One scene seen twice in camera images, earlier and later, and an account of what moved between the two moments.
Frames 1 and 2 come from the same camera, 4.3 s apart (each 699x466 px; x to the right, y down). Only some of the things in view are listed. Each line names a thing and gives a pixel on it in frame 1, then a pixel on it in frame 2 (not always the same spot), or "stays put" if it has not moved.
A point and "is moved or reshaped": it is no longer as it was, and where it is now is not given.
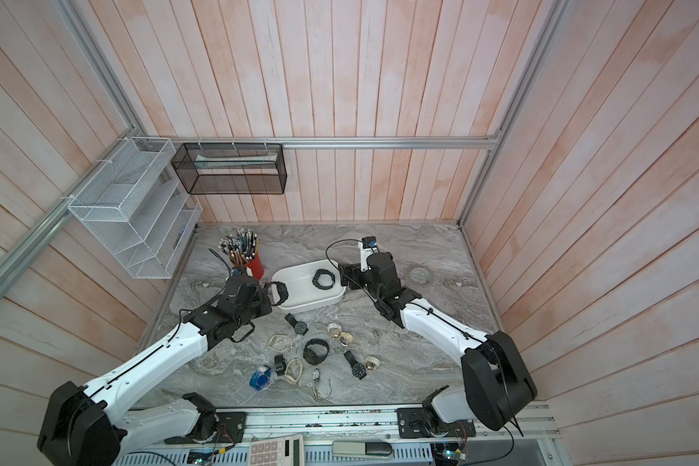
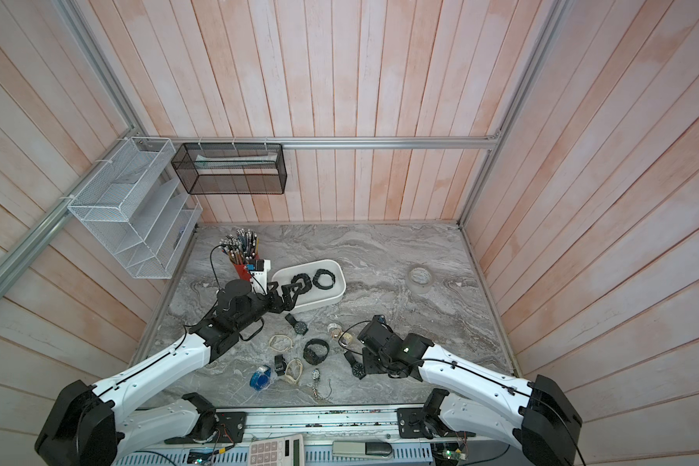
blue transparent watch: x=261 y=379 stays put
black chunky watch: x=282 y=290 is moved or reshaped
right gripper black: x=348 y=276 → x=368 y=362
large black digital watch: x=311 y=356 stays put
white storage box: x=310 y=283 stays put
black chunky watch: x=316 y=276 stays put
